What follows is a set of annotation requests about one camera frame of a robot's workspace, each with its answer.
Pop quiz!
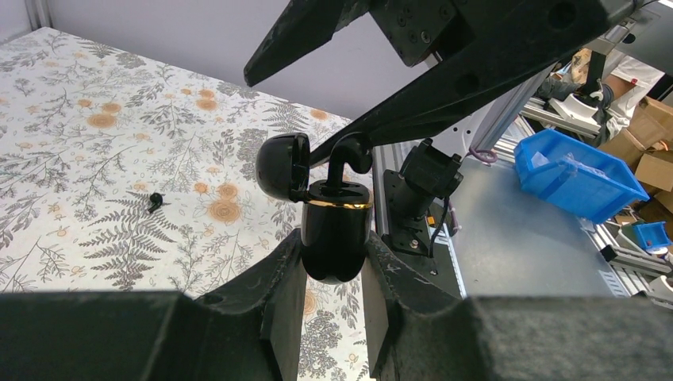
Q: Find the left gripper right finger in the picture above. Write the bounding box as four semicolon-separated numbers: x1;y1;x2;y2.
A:
361;236;672;380

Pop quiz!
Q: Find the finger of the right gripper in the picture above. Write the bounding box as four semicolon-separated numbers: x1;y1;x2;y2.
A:
244;0;372;87

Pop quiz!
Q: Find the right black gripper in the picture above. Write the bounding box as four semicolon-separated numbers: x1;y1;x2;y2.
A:
310;1;639;167

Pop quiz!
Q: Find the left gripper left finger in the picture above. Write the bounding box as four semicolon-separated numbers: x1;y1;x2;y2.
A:
1;230;306;380

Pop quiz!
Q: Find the black earbud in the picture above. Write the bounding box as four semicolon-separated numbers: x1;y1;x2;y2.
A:
147;192;163;214
326;133;374;188

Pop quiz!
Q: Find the black earbud case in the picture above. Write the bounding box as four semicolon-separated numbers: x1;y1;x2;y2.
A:
255;133;374;284

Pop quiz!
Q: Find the blue plastic bin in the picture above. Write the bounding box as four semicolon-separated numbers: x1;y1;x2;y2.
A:
514;129;649;224
633;221;672;250

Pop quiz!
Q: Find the cardboard boxes stack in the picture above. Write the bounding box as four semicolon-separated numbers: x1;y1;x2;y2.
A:
574;51;672;210

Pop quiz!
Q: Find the floral patterned table mat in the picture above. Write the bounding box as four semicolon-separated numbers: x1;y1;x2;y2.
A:
1;28;370;380

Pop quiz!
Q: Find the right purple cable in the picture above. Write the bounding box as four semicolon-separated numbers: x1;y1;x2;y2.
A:
467;147;498;167

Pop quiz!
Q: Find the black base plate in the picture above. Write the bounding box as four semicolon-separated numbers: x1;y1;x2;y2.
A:
375;169;464;298

